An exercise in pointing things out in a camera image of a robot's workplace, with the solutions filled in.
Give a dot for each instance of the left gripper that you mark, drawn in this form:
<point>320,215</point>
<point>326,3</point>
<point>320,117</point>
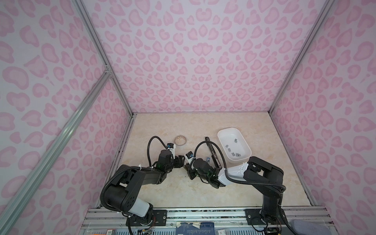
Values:
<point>179,162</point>

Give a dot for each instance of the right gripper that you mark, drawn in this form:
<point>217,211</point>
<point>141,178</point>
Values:
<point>189,171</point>

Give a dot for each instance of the black stapler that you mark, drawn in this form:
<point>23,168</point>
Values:
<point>214,156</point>

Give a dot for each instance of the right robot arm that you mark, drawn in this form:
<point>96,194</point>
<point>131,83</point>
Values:
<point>263,176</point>

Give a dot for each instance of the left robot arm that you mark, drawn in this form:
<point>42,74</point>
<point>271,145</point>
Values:
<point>120,193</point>

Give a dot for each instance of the clear tape roll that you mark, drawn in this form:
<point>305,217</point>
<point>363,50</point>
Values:
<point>180,140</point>

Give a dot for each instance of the white plastic tray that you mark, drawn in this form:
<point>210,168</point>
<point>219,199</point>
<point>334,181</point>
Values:
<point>226,137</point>

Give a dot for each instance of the grey cloth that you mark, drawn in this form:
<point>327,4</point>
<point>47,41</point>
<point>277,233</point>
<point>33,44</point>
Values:
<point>302,227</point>

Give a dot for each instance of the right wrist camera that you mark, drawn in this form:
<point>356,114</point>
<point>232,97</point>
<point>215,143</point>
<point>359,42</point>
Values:
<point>189,157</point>

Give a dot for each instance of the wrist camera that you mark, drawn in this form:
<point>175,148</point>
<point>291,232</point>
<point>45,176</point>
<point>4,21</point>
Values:
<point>189,157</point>
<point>171,147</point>

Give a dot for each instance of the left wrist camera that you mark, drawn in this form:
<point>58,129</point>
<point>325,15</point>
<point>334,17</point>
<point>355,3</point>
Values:
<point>171,147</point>

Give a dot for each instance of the blue box on rail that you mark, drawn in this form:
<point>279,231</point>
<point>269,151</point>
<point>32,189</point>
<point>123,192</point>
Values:
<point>203,228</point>

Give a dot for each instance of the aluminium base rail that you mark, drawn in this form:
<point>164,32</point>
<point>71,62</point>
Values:
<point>235,220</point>

